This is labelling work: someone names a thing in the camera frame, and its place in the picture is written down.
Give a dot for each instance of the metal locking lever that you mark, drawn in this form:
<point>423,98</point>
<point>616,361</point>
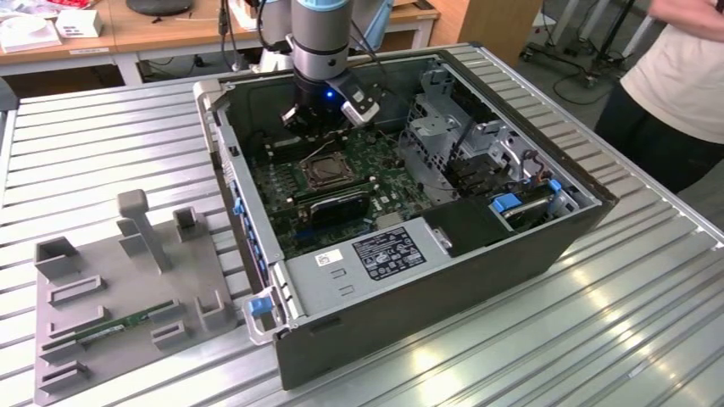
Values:
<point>323,148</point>

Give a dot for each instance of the silver green CPU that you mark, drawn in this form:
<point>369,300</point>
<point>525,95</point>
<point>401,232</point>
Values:
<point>328,170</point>

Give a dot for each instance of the person bare forearm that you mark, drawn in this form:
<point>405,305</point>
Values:
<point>696,21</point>

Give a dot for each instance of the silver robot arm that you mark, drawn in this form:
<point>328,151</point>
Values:
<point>319,38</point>

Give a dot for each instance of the CPU socket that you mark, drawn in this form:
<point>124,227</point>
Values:
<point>339,183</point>

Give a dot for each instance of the metal drive cage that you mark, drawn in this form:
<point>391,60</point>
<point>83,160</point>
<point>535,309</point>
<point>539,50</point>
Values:
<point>432,127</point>

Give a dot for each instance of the pale blue teach pendant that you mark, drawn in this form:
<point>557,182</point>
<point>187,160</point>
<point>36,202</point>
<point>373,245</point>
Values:
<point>379,21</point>

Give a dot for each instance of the green motherboard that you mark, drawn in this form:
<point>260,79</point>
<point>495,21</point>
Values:
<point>396,182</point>

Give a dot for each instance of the black graphics card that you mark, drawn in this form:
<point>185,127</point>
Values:
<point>339,210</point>

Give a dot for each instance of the wooden desk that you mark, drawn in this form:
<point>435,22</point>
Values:
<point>84,46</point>
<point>181,34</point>

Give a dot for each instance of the blue card retainer clip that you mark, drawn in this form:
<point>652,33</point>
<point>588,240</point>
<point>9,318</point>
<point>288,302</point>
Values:
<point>236,207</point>

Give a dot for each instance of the silver chipset heatsink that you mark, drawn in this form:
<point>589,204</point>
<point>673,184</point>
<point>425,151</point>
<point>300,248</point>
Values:
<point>389,221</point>

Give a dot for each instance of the black round base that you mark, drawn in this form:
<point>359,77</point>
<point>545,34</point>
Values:
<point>159,6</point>

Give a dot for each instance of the wooden cabinet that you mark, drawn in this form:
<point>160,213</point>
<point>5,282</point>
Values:
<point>497,29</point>

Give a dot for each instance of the grey power supply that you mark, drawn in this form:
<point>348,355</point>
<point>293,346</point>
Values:
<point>351,275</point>

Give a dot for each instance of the small white box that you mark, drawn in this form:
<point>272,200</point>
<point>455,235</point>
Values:
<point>79,21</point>

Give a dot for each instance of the blue plastic clip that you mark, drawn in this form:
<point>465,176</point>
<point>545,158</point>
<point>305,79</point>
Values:
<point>552,185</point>

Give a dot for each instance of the red plastic packet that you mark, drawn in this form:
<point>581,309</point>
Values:
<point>71,3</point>

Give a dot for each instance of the blue case latch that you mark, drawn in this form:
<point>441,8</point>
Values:
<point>259,306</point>

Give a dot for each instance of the large white box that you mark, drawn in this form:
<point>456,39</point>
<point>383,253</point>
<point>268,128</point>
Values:
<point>28,40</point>

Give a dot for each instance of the black grey PC case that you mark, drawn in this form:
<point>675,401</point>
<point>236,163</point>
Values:
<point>424,322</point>

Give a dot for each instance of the black wheeled stand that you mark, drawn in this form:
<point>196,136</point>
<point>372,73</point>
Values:
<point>613,25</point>

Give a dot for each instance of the grey parts rack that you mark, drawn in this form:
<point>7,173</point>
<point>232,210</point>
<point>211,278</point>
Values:
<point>129,297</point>

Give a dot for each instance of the person in cream shirt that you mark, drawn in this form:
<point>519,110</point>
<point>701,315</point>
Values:
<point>679,85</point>

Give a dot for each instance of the green RAM stick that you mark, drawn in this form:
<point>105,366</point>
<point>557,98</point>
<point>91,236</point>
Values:
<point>107,330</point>

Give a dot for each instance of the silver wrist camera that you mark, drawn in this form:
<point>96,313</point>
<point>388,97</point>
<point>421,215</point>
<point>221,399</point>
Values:
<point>359,108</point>

